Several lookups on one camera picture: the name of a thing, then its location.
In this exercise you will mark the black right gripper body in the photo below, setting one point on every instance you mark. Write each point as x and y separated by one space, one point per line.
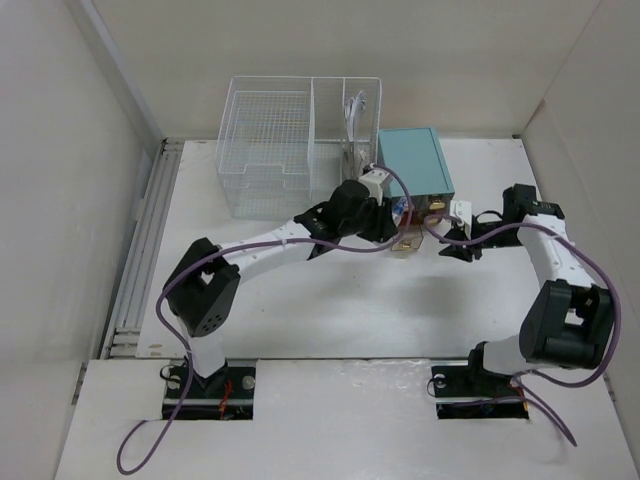
494 239

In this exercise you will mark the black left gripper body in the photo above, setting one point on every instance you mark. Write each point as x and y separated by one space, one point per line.
370 221

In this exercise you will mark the clear bottle blue cap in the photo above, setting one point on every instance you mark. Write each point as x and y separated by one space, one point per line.
399 210

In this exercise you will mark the grey spiral setup guide booklet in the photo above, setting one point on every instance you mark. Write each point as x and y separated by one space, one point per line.
355 152

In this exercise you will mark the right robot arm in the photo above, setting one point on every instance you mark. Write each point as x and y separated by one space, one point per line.
572 319

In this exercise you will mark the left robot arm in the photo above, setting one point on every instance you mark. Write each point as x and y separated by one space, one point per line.
201 289

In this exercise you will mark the teal orange drawer box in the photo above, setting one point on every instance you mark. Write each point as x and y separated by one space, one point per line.
417 157

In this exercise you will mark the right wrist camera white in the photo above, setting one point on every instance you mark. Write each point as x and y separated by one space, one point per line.
461 216

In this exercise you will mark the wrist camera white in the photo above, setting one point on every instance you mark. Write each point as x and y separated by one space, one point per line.
461 216
376 180

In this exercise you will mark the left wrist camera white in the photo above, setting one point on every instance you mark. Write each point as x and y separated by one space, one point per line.
376 180

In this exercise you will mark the white wire desk organizer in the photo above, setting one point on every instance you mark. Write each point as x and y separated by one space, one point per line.
279 147

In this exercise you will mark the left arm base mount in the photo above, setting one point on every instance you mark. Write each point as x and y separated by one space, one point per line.
230 398

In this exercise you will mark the aluminium rail frame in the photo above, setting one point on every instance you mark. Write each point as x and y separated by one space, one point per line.
124 322

